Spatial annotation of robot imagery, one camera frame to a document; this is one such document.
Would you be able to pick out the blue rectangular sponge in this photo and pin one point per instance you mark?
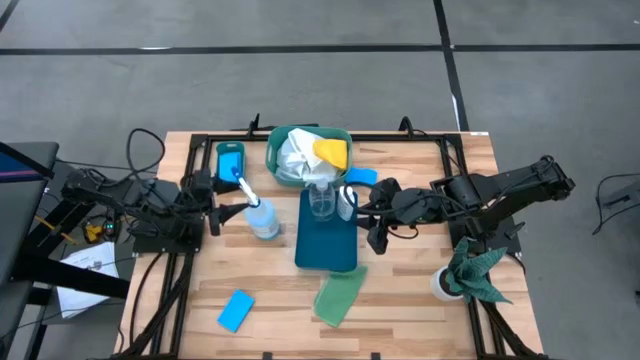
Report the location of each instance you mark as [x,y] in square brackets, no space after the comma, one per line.
[229,165]
[235,311]

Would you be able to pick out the spray bottle with blue liquid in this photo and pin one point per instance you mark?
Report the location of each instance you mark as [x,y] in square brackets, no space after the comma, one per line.
[262,222]

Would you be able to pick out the dark blue plastic bin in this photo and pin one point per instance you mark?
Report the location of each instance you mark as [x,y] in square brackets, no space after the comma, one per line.
[325,245]

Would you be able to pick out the yellow and black tool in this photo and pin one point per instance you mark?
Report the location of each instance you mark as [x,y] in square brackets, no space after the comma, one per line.
[92,232]

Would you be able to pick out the blue sponge with wavy edge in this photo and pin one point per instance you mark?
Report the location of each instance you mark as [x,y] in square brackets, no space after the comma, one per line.
[362,176]

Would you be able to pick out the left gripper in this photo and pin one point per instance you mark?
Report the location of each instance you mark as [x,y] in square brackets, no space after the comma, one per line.
[204,192]

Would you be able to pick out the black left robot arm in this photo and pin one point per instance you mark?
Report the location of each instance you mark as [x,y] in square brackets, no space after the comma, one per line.
[150,200]

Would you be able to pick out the white paper sheet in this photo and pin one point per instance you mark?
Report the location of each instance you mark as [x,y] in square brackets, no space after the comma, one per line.
[85,300]

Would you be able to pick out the white cloth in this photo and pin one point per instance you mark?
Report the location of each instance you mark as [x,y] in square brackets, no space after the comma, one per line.
[295,160]

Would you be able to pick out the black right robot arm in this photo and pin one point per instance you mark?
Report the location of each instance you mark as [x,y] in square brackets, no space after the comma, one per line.
[515,182]

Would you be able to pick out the clear spray bottle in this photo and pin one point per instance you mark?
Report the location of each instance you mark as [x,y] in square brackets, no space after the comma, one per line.
[322,202]

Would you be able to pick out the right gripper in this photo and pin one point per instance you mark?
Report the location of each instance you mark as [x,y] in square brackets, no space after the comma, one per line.
[412,205]

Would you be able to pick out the grey floor box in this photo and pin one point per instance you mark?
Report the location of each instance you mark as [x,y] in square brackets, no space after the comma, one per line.
[627,195]

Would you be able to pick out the small white labelled bottle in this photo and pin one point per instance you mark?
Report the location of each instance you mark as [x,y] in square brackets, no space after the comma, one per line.
[345,207]

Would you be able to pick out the small teal plastic basket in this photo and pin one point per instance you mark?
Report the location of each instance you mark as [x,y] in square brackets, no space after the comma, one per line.
[231,146]

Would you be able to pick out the yellow cloth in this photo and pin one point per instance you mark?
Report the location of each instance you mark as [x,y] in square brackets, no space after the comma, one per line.
[332,152]

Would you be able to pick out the black aluminium table frame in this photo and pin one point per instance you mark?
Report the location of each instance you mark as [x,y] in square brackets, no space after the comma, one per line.
[390,136]

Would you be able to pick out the large teal plastic basin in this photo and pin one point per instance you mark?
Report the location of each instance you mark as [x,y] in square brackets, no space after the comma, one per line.
[270,150]

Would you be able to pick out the green microfibre cloth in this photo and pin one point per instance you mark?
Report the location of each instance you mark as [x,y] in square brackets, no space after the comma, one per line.
[340,297]

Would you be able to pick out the artificial plant in white pot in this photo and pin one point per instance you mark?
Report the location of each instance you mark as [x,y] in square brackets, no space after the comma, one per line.
[470,275]

